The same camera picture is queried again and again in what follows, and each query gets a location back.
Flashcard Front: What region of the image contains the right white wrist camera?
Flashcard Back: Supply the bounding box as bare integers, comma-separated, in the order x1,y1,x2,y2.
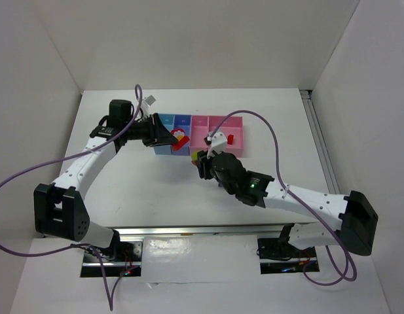
207,131,228,159

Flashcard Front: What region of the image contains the large pink bin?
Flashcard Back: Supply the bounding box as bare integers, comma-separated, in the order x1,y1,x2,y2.
208,116,244,158

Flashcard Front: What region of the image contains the small red lego brick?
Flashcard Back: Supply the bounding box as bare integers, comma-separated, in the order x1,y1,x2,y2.
227,134,235,145

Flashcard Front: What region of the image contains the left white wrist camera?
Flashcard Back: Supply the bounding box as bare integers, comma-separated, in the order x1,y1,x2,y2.
141,95,156,117

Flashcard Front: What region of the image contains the periwinkle blue bin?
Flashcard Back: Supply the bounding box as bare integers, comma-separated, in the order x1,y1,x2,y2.
172,114,191,156

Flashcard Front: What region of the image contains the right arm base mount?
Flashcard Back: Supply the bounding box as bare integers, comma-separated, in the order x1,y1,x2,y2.
256,224,320,275

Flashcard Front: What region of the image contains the light blue bin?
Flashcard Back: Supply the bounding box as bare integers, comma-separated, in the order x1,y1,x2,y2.
154,114,174,155

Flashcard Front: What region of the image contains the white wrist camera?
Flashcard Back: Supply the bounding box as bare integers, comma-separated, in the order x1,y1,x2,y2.
207,131,228,159
141,95,156,117

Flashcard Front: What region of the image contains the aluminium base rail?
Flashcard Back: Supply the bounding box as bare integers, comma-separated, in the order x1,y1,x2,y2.
116,224,285,237

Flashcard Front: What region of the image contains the aluminium side rail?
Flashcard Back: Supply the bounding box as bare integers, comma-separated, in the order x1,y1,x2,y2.
299,90,340,194

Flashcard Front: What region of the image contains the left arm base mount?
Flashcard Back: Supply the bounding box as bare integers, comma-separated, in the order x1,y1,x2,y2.
80,239,143,278

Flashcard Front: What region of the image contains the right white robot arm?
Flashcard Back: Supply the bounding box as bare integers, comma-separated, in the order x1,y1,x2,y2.
194,151,378,256

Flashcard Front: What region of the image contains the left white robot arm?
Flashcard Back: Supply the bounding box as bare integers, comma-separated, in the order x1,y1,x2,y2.
33,96,177,258

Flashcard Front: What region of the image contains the large red lego block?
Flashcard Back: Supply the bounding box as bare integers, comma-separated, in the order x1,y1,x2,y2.
171,128,190,152

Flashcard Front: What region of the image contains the small pink bin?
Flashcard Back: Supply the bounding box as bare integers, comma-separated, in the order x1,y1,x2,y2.
189,115,209,154

